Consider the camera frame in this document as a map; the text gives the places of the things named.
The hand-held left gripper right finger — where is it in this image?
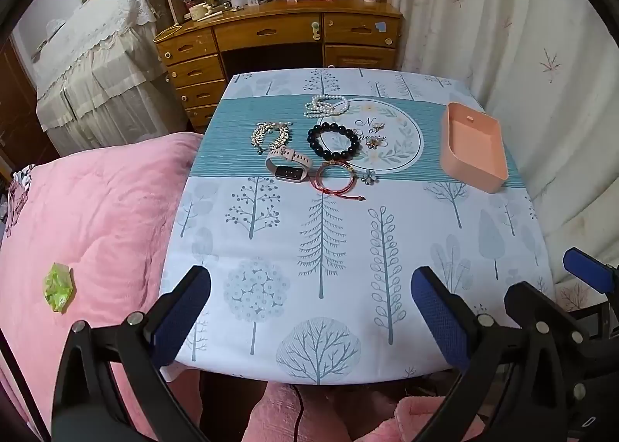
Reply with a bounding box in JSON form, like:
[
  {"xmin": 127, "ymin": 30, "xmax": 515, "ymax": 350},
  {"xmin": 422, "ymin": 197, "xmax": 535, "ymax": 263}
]
[{"xmin": 410, "ymin": 266, "xmax": 570, "ymax": 442}]

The pink smartwatch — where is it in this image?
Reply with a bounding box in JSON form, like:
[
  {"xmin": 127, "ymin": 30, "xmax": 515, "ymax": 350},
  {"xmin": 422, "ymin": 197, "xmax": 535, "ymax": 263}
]
[{"xmin": 265, "ymin": 146, "xmax": 323, "ymax": 185}]

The black bead bracelet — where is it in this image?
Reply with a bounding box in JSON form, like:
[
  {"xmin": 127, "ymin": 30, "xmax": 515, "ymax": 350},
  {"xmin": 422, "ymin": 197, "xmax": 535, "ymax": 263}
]
[{"xmin": 308, "ymin": 122, "xmax": 361, "ymax": 163}]

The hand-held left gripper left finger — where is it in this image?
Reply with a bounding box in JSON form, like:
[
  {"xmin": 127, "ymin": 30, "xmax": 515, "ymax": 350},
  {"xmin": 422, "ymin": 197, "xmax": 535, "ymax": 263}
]
[{"xmin": 52, "ymin": 265, "xmax": 212, "ymax": 442}]

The pink plastic tray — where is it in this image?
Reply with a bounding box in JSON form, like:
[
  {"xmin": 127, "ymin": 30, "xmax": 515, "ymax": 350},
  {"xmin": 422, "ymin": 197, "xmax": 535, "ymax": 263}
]
[{"xmin": 440, "ymin": 102, "xmax": 510, "ymax": 194}]

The black cable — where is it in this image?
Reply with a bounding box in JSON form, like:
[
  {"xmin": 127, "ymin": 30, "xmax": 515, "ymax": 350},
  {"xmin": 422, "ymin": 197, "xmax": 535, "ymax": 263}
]
[{"xmin": 289, "ymin": 384, "xmax": 308, "ymax": 442}]

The red string bracelet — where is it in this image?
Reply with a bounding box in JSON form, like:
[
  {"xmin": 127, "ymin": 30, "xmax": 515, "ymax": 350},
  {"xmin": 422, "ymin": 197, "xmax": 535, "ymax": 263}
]
[{"xmin": 315, "ymin": 159, "xmax": 367, "ymax": 202}]

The brown wooden door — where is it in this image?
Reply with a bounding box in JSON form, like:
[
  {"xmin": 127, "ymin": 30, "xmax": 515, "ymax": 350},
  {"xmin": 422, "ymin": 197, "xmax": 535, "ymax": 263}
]
[{"xmin": 0, "ymin": 40, "xmax": 56, "ymax": 174}]

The pink fleece cloth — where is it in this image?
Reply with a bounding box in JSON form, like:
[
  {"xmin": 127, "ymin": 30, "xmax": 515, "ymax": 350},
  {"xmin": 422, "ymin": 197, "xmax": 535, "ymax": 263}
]
[{"xmin": 258, "ymin": 383, "xmax": 484, "ymax": 442}]

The floral cloth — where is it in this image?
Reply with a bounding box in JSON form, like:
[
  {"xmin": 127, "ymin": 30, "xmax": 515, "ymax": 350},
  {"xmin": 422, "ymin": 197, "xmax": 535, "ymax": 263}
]
[{"xmin": 7, "ymin": 164, "xmax": 36, "ymax": 236}]

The white lace cover cloth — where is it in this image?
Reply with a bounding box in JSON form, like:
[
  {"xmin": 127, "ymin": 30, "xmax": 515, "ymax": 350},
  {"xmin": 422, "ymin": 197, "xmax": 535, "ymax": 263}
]
[{"xmin": 31, "ymin": 0, "xmax": 188, "ymax": 157}]

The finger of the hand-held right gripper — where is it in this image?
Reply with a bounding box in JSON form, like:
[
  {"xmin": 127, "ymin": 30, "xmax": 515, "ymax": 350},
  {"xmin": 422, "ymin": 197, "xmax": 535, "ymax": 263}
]
[
  {"xmin": 504, "ymin": 281, "xmax": 606, "ymax": 361},
  {"xmin": 563, "ymin": 248, "xmax": 619, "ymax": 312}
]

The white pearl bracelet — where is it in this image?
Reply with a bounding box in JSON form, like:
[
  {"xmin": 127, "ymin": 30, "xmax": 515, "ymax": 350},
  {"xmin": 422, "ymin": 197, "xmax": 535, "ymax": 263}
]
[{"xmin": 304, "ymin": 94, "xmax": 350, "ymax": 119}]

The white leaf print curtain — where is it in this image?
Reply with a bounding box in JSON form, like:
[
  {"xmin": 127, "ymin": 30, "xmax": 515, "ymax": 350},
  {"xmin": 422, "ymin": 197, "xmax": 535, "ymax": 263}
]
[{"xmin": 387, "ymin": 0, "xmax": 619, "ymax": 285}]

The wooden desk with drawers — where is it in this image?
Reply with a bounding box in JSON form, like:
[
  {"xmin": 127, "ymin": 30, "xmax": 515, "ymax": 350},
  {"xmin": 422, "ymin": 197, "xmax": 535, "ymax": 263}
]
[{"xmin": 154, "ymin": 1, "xmax": 404, "ymax": 134}]

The green wrapper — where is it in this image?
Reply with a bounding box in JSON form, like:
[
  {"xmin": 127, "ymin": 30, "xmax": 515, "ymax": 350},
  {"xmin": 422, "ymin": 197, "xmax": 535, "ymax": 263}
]
[{"xmin": 43, "ymin": 262, "xmax": 77, "ymax": 313}]

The tree print tablecloth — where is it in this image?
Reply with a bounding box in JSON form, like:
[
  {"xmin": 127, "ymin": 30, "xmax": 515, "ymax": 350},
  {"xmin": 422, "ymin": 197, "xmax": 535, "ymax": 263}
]
[{"xmin": 159, "ymin": 67, "xmax": 557, "ymax": 385}]

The pink blanket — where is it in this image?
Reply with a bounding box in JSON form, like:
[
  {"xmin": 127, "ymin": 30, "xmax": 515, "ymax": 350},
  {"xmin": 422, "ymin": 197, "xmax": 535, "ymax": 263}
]
[{"xmin": 0, "ymin": 132, "xmax": 205, "ymax": 442}]

